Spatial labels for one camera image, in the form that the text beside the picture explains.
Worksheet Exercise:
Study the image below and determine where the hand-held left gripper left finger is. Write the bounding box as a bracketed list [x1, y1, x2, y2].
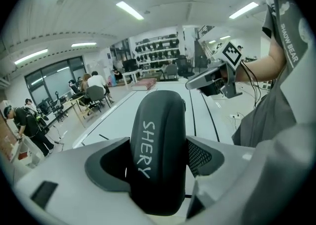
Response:
[14, 137, 144, 225]

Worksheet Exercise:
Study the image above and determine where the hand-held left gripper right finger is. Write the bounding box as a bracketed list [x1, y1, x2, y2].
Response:
[185, 122, 316, 225]

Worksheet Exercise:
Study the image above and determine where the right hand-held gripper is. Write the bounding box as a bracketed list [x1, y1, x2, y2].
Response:
[185, 41, 245, 99]

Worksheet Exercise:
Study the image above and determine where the black glasses case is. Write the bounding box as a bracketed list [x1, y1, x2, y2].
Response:
[129, 90, 190, 216]

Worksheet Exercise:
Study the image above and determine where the person's right forearm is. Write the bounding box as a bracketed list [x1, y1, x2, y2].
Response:
[236, 37, 288, 83]

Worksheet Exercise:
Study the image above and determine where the black office chair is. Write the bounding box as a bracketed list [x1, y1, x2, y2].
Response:
[177, 55, 196, 78]
[52, 90, 70, 122]

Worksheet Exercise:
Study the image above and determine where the grey chair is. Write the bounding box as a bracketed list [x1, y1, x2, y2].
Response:
[163, 64, 179, 81]
[85, 85, 112, 114]

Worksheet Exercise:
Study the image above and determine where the black railing staircase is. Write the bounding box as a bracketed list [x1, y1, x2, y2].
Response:
[194, 25, 216, 68]

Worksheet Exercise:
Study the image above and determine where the white shelf of black bags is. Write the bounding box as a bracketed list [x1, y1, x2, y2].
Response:
[134, 35, 181, 72]

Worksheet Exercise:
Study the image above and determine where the thick red book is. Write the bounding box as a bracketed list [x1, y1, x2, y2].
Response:
[131, 78, 158, 92]

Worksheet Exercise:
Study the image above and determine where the wooden table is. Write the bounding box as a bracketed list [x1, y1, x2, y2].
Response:
[70, 95, 101, 129]

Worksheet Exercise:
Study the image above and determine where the person's grey shirt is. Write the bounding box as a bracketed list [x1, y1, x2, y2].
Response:
[232, 0, 316, 149]

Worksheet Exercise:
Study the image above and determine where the small white table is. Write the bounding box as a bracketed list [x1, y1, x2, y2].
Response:
[121, 69, 143, 86]

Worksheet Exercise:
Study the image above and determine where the ceiling light panel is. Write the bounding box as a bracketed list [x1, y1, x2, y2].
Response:
[116, 0, 145, 20]
[14, 48, 49, 66]
[229, 1, 259, 20]
[71, 42, 97, 48]

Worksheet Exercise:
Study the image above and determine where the large dark window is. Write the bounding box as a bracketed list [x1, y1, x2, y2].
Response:
[24, 56, 85, 108]

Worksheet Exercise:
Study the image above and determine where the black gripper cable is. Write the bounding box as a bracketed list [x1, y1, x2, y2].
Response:
[240, 60, 263, 109]

